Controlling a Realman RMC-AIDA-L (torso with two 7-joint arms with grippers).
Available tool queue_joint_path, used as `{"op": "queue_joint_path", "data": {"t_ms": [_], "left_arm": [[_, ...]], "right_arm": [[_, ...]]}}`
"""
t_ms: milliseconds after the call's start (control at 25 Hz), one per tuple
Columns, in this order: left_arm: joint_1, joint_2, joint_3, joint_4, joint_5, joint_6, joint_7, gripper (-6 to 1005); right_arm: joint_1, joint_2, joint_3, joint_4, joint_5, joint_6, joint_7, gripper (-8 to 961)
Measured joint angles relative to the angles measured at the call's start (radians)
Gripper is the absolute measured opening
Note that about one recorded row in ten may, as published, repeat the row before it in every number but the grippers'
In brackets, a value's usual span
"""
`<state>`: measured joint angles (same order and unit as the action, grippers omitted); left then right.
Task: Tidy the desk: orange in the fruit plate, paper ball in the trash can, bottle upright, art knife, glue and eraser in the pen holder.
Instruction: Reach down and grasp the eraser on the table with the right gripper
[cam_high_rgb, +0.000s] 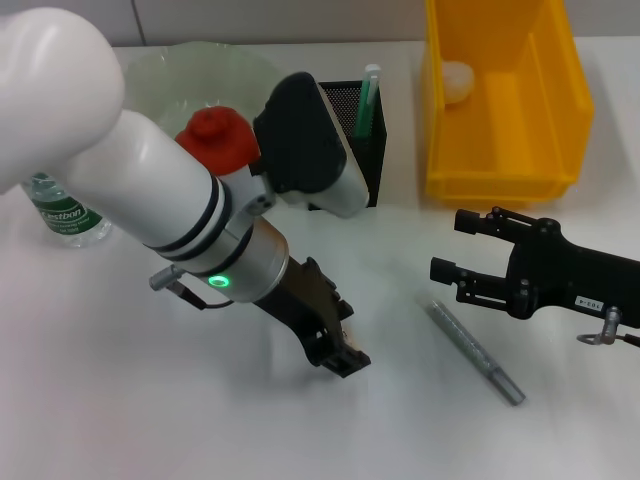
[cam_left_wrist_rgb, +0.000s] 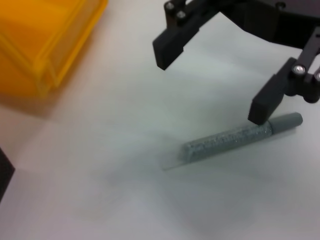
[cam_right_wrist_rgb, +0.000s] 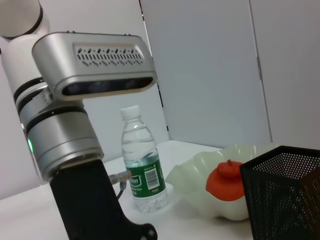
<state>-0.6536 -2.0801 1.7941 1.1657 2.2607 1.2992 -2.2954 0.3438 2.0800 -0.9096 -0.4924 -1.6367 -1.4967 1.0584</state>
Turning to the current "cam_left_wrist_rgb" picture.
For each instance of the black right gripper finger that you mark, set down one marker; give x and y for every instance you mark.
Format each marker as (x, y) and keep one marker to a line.
(272, 100)
(175, 42)

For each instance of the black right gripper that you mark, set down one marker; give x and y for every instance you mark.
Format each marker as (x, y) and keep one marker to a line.
(275, 20)

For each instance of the black mesh pen holder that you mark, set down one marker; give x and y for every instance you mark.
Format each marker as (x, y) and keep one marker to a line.
(5, 170)

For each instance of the yellow plastic bin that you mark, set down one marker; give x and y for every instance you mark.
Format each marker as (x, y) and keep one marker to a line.
(37, 37)

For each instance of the grey pen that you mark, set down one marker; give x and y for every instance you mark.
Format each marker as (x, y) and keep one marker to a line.
(225, 142)

